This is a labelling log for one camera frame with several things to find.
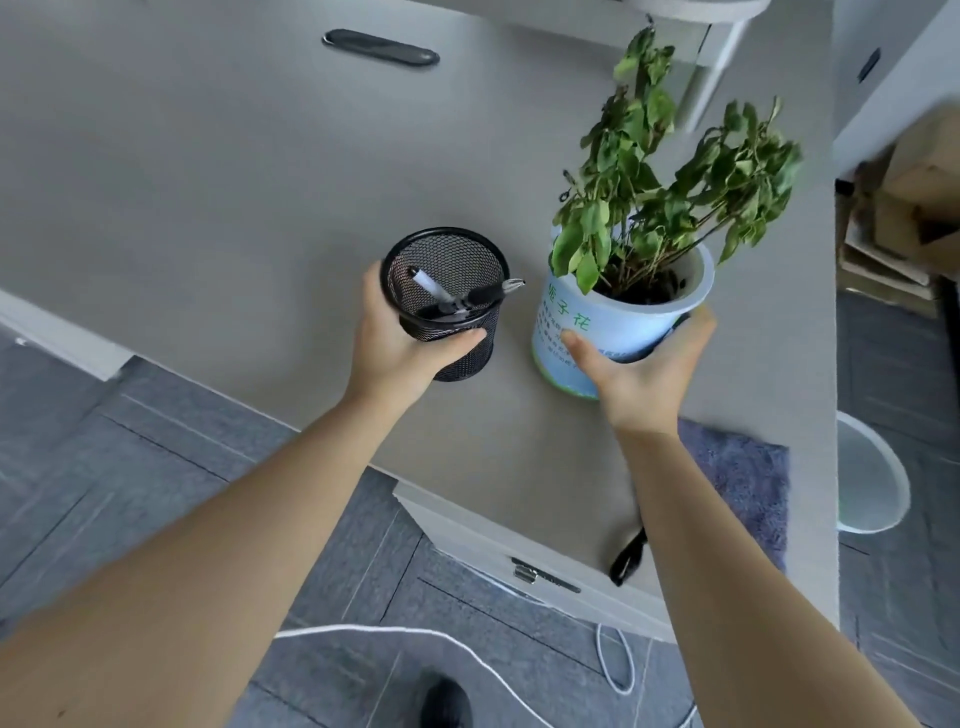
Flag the person's right hand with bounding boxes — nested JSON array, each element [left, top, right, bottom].
[[561, 306, 719, 440]]

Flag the person's left hand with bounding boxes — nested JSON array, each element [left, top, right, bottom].
[[346, 261, 489, 410]]

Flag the white and blue plant pot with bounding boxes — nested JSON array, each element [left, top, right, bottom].
[[531, 225, 716, 401]]

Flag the black mesh pen holder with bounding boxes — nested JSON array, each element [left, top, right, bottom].
[[380, 227, 511, 384]]

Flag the person's left forearm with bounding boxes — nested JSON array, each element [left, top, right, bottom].
[[0, 390, 410, 728]]

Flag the person's right forearm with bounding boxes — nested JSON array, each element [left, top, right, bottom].
[[613, 418, 925, 728]]

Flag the black pen with silver tip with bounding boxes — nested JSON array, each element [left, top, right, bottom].
[[417, 278, 527, 321]]

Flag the white and black marker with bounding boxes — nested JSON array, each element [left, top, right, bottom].
[[407, 267, 460, 315]]

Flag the green leafy plant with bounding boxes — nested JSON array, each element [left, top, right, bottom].
[[549, 26, 804, 298]]

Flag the white drawer cabinet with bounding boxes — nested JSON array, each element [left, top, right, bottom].
[[393, 480, 678, 644]]

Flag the purple-grey cloth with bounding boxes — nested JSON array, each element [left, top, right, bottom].
[[673, 417, 792, 573]]

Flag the black clip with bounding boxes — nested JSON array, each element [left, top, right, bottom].
[[609, 528, 648, 588]]

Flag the silver drawer lock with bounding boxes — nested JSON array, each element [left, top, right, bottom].
[[511, 558, 583, 595]]

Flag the white waste bin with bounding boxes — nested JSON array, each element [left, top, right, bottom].
[[836, 410, 912, 535]]

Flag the white desk shelf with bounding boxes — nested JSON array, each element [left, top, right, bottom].
[[448, 0, 774, 136]]

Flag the pile of cardboard boxes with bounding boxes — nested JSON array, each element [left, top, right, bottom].
[[834, 105, 960, 320]]

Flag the person's black shoe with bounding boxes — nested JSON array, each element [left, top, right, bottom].
[[417, 675, 474, 728]]

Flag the white cable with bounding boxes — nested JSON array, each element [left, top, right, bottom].
[[273, 621, 700, 728]]

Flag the black oval cable grommet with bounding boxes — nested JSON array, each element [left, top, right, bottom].
[[322, 28, 441, 69]]

